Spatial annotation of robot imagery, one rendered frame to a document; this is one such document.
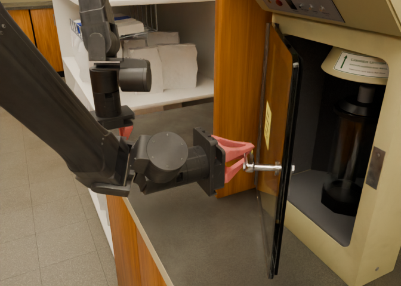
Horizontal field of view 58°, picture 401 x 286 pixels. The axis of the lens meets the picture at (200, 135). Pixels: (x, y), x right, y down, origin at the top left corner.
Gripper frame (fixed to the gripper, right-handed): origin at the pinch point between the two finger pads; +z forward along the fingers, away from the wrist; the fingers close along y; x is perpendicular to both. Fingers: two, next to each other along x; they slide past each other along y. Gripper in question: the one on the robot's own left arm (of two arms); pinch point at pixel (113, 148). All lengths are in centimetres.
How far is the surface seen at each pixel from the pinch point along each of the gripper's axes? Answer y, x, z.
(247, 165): 13.7, -35.4, -10.2
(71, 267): -14, 86, 109
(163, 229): 6.4, -13.7, 16.2
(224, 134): 25.0, -8.8, -1.9
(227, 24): 25.0, -9.0, -27.5
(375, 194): 32, -45, -5
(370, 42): 33, -39, -28
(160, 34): 52, 105, -5
